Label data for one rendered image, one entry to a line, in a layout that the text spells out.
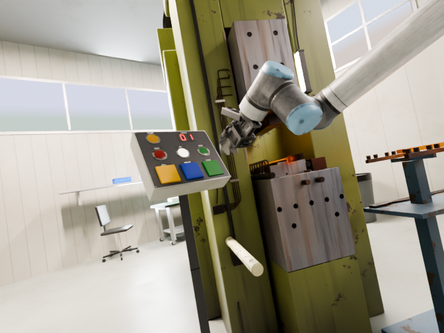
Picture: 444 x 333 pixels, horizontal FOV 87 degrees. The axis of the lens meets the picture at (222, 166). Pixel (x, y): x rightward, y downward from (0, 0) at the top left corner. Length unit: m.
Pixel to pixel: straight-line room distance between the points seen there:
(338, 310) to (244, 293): 0.46
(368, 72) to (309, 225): 0.75
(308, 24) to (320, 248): 1.34
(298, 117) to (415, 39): 0.31
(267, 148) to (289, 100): 1.12
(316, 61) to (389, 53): 0.98
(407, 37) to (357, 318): 1.22
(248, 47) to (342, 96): 0.75
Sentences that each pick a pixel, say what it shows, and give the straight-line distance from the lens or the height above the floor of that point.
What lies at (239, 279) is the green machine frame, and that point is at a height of 0.41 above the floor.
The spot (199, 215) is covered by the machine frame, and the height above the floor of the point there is 0.73.
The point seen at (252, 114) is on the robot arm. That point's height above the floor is 1.13.
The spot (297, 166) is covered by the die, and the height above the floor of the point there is 0.95.
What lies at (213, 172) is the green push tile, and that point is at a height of 0.99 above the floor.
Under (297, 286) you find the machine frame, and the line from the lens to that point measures 1.28.
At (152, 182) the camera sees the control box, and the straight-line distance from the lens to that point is 0.84.
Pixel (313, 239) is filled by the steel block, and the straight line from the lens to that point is 1.27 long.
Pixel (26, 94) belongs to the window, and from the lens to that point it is 5.08.
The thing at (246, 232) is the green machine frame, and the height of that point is 0.64.
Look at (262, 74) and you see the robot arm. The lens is 0.70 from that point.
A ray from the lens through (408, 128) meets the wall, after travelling 4.17.
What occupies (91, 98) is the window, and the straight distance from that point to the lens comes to 5.13.
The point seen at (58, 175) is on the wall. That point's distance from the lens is 4.76.
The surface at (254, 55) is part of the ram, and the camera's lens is 1.37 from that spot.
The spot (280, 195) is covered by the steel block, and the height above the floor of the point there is 0.83.
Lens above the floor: 0.95
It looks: 3 degrees up
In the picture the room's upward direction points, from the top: 10 degrees counter-clockwise
